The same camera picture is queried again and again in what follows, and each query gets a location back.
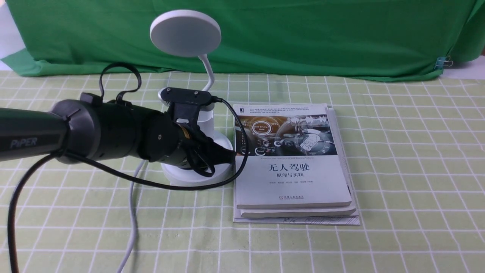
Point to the green checkered tablecloth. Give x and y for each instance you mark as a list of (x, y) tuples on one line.
[(415, 152)]

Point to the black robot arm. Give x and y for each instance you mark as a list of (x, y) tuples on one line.
[(99, 130)]

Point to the green backdrop cloth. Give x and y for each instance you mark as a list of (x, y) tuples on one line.
[(380, 40)]

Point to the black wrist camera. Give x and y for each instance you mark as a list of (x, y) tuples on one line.
[(186, 104)]

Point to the teal binder clip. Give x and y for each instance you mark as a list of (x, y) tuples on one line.
[(443, 62)]

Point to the white desk lamp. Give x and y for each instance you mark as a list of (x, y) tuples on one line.
[(189, 33)]

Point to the white bottom book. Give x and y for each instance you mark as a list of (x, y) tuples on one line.
[(303, 221)]

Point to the white top book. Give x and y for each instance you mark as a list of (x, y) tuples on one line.
[(291, 159)]

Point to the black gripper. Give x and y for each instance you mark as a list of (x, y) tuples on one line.
[(172, 144)]

